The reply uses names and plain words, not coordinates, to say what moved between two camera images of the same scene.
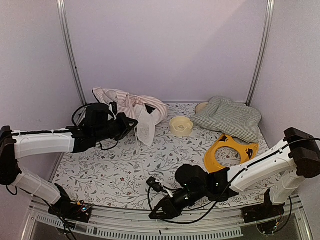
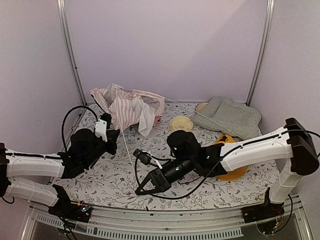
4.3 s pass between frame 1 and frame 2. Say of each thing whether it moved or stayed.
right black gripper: moved
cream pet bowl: stayed
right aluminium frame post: stayed
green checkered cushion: stayed
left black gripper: moved
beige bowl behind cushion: stayed
